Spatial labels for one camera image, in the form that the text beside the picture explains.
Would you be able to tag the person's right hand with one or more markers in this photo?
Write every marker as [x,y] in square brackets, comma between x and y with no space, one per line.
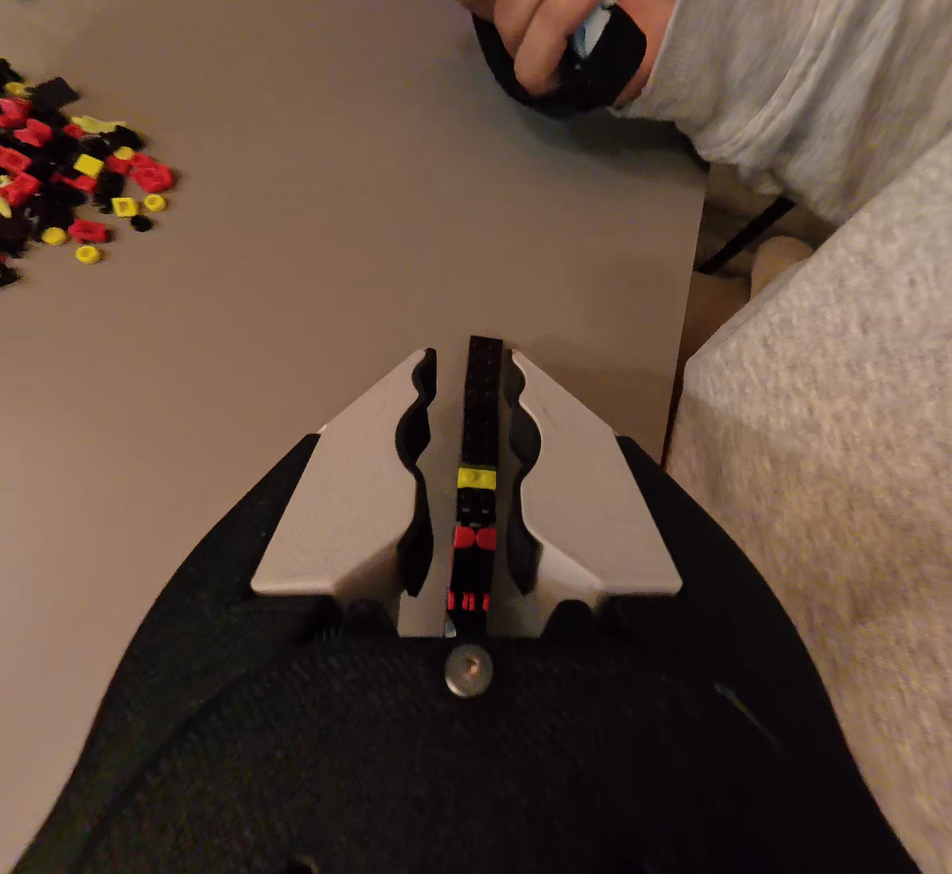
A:
[550,4]

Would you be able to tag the black lego assembly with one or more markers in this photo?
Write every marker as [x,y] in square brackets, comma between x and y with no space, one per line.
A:
[482,405]

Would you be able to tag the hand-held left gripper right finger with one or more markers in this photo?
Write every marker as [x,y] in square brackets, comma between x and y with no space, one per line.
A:
[587,509]

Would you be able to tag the person's right forearm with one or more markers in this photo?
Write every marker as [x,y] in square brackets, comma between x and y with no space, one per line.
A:
[803,48]

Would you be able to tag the pile of loose lego pieces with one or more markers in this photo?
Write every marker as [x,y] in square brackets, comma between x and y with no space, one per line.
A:
[59,175]

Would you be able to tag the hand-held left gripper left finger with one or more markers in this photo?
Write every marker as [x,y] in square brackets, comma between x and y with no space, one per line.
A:
[342,502]

